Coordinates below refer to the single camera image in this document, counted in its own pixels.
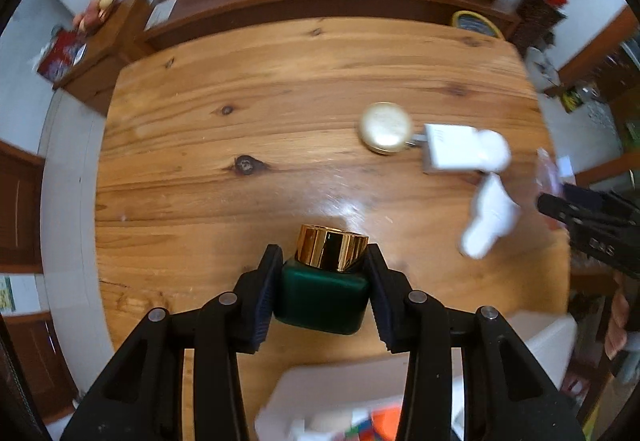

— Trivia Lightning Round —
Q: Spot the gold round compact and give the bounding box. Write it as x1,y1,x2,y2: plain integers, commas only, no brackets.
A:
357,102,413,155

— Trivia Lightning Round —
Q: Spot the dark wicker basket red lid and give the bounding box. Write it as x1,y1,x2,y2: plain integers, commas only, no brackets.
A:
509,0,567,57

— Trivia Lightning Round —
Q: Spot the orange round disc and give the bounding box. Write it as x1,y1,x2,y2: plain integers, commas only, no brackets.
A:
370,404,401,441

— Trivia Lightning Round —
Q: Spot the white plastic storage bin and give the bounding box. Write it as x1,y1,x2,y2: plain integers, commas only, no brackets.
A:
255,311,577,440

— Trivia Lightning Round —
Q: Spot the small wooden side cabinet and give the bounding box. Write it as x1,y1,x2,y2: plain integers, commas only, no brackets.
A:
53,0,152,116

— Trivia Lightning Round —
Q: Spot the red gift box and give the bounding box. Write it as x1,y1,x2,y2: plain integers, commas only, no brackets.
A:
35,25,86,83

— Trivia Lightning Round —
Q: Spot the white egg-shaped device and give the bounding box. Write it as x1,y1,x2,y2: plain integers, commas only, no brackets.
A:
476,129,511,173

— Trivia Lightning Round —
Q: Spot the white square charger block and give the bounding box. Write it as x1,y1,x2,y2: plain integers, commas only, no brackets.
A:
412,123,483,173

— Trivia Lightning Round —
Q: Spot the colourful rubik cube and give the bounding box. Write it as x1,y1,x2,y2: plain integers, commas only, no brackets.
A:
344,409,376,441

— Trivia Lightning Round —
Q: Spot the fruit pile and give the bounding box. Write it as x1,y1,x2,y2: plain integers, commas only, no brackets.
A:
73,0,118,34

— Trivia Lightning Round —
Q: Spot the white handheld scanner device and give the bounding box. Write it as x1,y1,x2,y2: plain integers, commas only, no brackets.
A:
460,173,521,260

